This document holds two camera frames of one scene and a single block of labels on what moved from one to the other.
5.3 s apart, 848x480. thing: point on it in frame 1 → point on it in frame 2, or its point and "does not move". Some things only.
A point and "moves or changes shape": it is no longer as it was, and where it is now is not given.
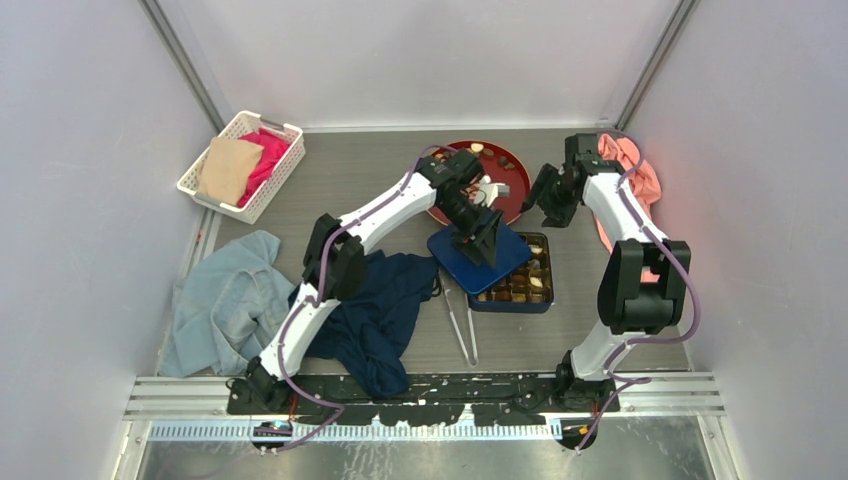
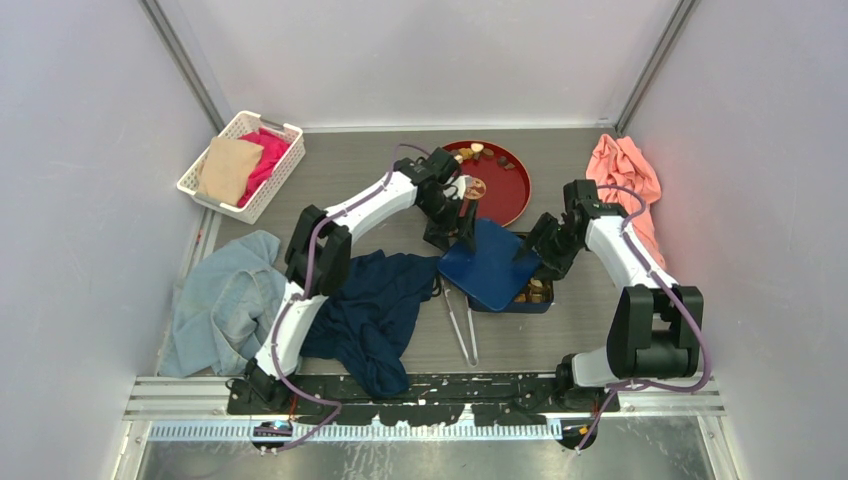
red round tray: [502, 165] does not move
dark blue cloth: [369, 329] does not move
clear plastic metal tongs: [475, 350] does not move
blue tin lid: [511, 251] moves or changes shape
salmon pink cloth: [641, 181] does not move
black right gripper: [558, 217] → [546, 224]
